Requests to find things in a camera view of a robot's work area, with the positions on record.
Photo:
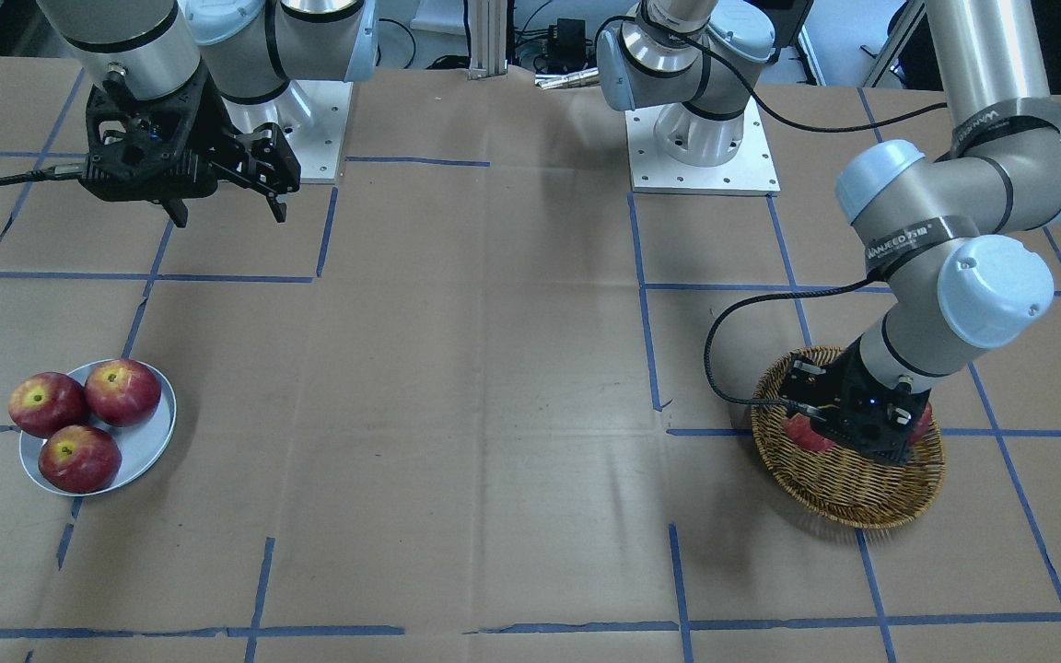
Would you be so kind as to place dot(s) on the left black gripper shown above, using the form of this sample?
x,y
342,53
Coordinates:
x,y
850,366

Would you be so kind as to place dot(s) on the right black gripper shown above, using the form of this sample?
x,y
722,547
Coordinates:
x,y
211,118

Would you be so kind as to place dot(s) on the yellow red apple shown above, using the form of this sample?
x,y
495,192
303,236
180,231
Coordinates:
x,y
798,429

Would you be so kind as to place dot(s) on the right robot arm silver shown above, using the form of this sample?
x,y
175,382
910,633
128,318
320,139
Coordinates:
x,y
155,46

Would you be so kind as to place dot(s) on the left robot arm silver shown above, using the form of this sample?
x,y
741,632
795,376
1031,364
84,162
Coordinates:
x,y
941,233

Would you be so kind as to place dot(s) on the dark red apple in basket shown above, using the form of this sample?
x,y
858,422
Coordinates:
x,y
921,426

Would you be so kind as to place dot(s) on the woven wicker basket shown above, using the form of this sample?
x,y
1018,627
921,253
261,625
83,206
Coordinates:
x,y
839,484

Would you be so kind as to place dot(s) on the red apple plate back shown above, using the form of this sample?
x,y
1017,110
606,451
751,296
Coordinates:
x,y
122,392

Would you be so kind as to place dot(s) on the red apple plate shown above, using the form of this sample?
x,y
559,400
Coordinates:
x,y
122,392
47,402

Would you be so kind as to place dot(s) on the light blue plate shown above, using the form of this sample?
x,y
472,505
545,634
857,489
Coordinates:
x,y
141,445

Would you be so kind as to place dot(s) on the red apple plate front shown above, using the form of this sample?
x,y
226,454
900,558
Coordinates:
x,y
47,402

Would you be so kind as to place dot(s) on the red apple plate side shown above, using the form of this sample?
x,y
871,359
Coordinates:
x,y
80,459

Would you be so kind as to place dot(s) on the black power adapter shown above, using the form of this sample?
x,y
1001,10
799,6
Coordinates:
x,y
566,46

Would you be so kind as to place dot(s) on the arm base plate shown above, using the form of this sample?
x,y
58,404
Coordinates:
x,y
305,119
671,151

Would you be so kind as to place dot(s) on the aluminium profile post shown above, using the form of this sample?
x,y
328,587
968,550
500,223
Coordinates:
x,y
487,33

